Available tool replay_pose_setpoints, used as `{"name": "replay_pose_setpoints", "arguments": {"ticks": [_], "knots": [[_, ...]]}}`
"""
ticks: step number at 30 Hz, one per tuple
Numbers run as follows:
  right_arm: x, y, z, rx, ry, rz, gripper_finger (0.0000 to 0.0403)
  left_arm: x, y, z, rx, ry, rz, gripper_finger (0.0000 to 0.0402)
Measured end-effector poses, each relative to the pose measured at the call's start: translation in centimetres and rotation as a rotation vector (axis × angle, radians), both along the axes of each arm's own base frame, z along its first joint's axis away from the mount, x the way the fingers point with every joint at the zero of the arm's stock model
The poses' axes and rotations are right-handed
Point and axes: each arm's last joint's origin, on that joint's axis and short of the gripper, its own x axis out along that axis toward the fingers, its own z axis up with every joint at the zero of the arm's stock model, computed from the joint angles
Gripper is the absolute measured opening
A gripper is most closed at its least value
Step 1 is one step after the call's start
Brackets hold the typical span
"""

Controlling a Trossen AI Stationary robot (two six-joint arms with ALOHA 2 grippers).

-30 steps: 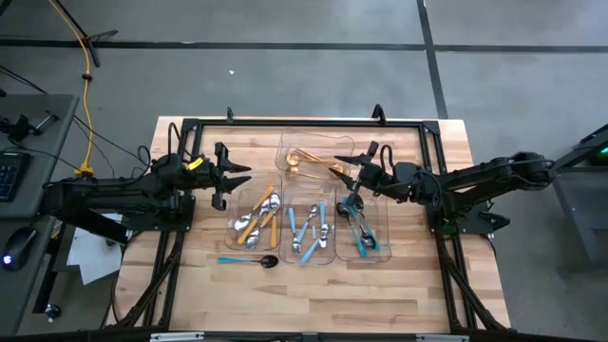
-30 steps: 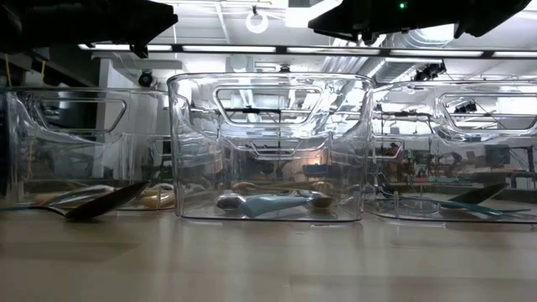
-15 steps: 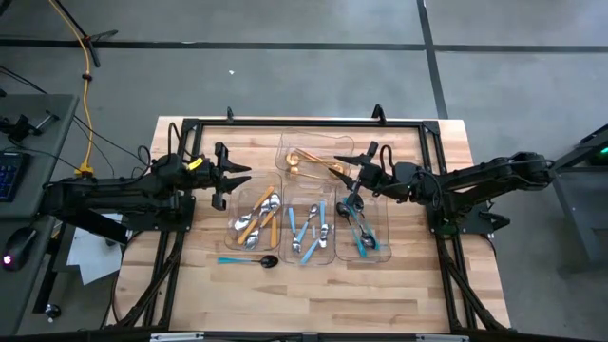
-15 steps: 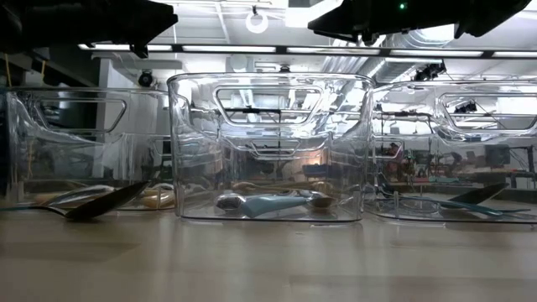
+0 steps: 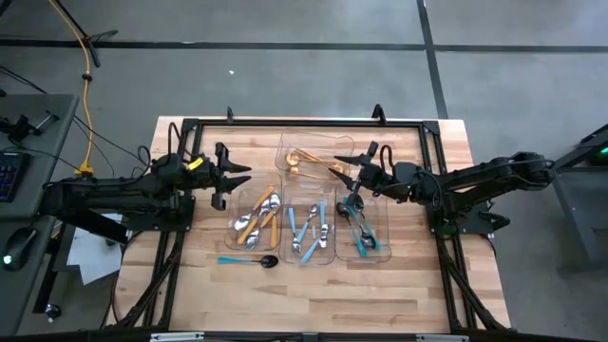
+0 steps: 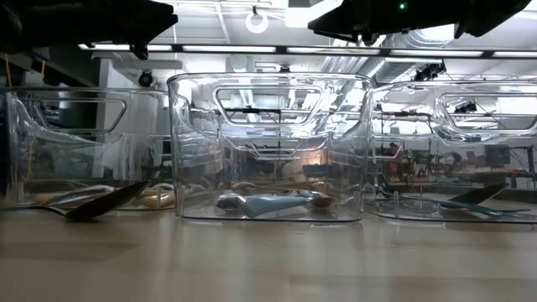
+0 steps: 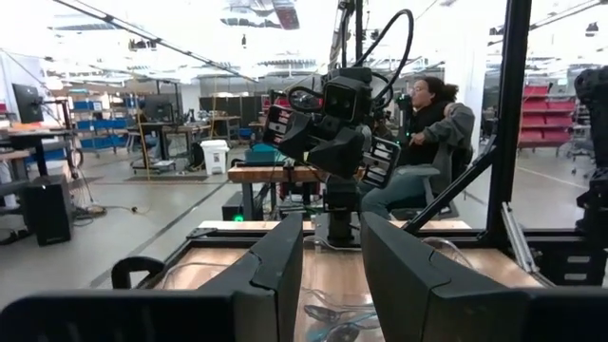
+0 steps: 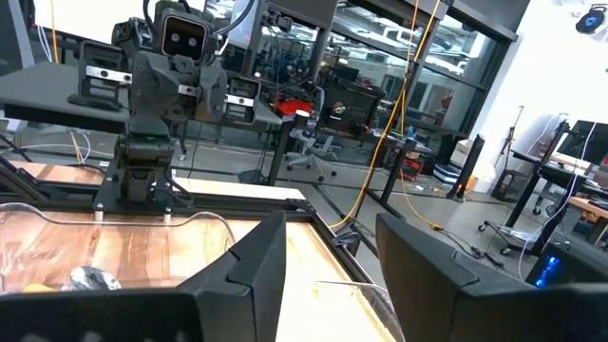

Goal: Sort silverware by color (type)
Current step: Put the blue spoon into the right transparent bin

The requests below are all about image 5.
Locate clear plastic bin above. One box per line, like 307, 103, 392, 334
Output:
274, 130, 356, 184
278, 182, 339, 266
223, 170, 285, 252
334, 182, 394, 264

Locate black spoon teal handle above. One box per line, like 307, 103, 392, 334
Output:
217, 255, 280, 270
342, 197, 379, 251
351, 197, 383, 252
335, 201, 370, 259

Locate black computer mouse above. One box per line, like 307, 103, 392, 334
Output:
2, 226, 38, 273

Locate grey side desk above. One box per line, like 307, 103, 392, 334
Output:
0, 214, 58, 336
0, 93, 80, 219

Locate black keyboard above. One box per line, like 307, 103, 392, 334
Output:
0, 151, 29, 203

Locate black table frame rail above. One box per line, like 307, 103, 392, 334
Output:
161, 117, 465, 333

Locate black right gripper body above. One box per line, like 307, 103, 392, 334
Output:
346, 141, 431, 205

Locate black horizontal frame beam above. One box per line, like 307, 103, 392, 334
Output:
0, 327, 608, 342

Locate black tripod stand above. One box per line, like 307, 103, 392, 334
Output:
47, 0, 119, 68

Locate silver spoon blue handle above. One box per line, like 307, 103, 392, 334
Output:
296, 203, 320, 243
298, 232, 330, 266
318, 199, 331, 249
287, 206, 303, 255

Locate silver spoon wooden handle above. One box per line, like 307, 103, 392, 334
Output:
233, 184, 276, 233
268, 192, 282, 250
236, 199, 272, 246
243, 211, 276, 252

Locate yellow hanging cable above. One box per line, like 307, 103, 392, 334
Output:
47, 0, 96, 180

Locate black desk clamp device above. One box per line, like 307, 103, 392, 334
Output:
0, 111, 61, 143

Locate white paper sheets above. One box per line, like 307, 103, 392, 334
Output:
66, 213, 132, 286

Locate silver metal bracket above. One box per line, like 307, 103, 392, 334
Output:
150, 332, 205, 342
416, 333, 471, 342

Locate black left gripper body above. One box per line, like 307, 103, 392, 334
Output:
163, 142, 230, 210

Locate black box green light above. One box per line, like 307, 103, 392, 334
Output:
577, 123, 608, 167

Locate grey metal stand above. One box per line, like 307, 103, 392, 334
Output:
553, 156, 608, 265

